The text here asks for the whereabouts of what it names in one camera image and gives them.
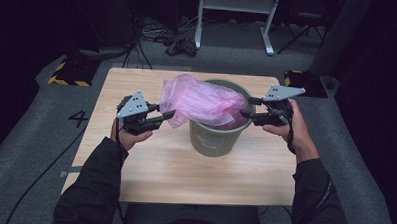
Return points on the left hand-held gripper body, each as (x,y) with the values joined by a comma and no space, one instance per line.
(134,118)

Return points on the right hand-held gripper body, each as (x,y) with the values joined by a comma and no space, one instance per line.
(280,110)

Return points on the pink plastic bag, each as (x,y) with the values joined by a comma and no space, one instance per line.
(203,100)

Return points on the green ribbed bin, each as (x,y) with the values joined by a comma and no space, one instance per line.
(215,141)

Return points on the person's left hand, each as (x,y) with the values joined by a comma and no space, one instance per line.
(128,139)

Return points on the person's right hand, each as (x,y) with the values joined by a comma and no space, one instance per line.
(300,135)

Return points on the black yellow striped base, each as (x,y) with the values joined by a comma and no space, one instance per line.
(72,72)
(309,86)

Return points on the black adapter heap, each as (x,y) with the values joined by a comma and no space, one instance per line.
(182,46)

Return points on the black tripod stand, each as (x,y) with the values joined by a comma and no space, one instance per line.
(306,24)

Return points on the grey curtain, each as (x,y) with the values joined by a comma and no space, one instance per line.
(342,33)

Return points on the person's lap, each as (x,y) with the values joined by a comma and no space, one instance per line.
(192,220)

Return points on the white desk frame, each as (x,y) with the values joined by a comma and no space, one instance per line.
(235,3)

